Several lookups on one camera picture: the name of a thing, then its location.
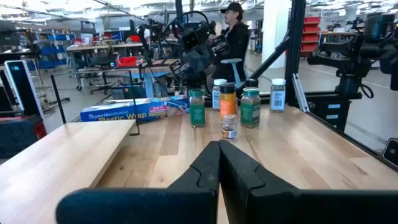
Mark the red storage rack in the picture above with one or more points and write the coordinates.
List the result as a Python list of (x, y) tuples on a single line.
[(311, 35)]

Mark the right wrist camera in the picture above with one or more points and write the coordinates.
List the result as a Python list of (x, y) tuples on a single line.
[(191, 39)]

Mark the white and black tower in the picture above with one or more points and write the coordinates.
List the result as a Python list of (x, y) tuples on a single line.
[(21, 87)]

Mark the white lid bagel seasoning jar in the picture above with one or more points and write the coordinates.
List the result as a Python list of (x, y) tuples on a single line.
[(277, 96), (217, 96)]

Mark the black office chair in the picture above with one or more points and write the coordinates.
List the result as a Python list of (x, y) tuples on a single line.
[(101, 62)]

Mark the black metal table frame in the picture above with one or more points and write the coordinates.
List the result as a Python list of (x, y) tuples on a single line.
[(295, 62)]

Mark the wooden workbench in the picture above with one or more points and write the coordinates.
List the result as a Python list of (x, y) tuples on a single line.
[(102, 47)]

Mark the blue plastic wrap box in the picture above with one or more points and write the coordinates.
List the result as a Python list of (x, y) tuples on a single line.
[(124, 112)]

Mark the small cork-top glass jar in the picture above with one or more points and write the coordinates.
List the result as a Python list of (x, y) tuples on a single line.
[(229, 127)]

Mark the black and red tool case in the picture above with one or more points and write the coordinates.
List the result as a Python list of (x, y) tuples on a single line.
[(18, 137)]

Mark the silver metal bracket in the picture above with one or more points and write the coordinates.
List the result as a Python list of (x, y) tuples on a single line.
[(300, 93)]

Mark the white pillar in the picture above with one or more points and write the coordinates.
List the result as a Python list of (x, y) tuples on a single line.
[(275, 31)]

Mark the green lid spice jar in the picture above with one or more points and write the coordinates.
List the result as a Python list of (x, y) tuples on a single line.
[(196, 109), (250, 109)]

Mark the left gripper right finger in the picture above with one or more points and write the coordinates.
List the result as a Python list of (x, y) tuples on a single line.
[(280, 205)]

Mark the light blue stool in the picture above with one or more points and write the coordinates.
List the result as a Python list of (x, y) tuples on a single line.
[(233, 67)]

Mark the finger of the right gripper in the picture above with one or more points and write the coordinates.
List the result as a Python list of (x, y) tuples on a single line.
[(219, 46), (183, 70)]

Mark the black lid orange spice jar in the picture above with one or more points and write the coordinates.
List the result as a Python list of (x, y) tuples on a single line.
[(251, 82), (228, 104)]

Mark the small black camera box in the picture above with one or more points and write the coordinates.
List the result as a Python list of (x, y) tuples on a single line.
[(391, 152)]

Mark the black robot on stand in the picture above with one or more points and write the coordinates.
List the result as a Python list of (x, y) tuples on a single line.
[(351, 59)]

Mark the black background robot arm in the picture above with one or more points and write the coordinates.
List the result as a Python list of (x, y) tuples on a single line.
[(146, 34)]

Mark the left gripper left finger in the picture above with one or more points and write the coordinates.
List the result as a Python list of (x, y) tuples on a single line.
[(174, 205)]

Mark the person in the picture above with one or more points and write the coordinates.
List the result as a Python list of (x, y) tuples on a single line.
[(234, 40)]

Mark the blue storage rack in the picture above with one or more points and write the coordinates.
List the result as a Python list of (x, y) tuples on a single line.
[(53, 51)]

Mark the red bin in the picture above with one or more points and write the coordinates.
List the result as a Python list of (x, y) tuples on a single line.
[(126, 61)]

